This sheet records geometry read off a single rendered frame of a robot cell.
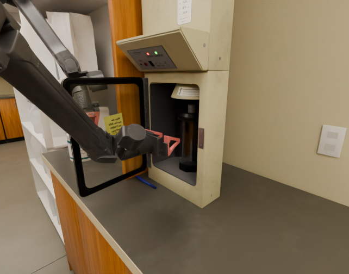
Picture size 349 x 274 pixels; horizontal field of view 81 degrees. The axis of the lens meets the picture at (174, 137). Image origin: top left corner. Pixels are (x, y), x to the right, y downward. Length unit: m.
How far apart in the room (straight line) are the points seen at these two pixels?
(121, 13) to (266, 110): 0.72
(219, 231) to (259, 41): 0.78
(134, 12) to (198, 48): 0.41
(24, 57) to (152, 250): 0.52
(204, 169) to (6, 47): 0.57
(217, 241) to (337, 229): 0.39
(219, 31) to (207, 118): 0.25
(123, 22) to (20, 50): 0.55
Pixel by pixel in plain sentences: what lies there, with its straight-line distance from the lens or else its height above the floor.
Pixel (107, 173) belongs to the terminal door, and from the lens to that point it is 0.81.
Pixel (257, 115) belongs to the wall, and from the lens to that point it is 1.03.
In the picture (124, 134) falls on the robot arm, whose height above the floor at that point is 1.25.
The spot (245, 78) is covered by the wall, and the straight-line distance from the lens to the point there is 1.05.
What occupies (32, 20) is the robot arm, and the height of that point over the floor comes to 1.59.
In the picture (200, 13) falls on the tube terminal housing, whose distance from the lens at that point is 0.67.
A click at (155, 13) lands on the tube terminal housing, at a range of 0.82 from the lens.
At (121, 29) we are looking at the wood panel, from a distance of 0.89.
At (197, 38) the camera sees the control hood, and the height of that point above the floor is 1.49.
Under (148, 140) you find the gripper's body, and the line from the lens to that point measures 0.66.
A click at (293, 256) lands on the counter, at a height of 0.94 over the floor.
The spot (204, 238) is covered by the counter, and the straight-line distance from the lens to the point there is 0.67.
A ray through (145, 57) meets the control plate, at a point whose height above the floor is 1.45.
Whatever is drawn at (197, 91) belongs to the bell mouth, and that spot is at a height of 1.34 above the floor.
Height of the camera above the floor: 1.40
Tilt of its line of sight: 17 degrees down
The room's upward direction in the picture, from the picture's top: straight up
